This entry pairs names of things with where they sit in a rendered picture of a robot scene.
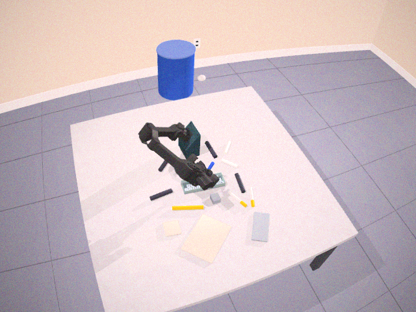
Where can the dark grey cylinder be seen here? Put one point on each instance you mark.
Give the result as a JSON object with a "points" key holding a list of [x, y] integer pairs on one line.
{"points": [[163, 165], [239, 181], [161, 194], [211, 149]]}

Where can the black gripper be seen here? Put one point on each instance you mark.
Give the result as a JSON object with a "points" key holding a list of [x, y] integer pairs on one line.
{"points": [[192, 158]]}

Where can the yellow flat bar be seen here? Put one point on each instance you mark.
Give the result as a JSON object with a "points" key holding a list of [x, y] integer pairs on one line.
{"points": [[188, 207]]}

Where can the keyboard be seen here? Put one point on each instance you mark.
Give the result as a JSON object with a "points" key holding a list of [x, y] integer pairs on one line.
{"points": [[188, 188]]}

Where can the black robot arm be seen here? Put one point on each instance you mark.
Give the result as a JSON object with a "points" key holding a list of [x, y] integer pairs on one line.
{"points": [[186, 170]]}

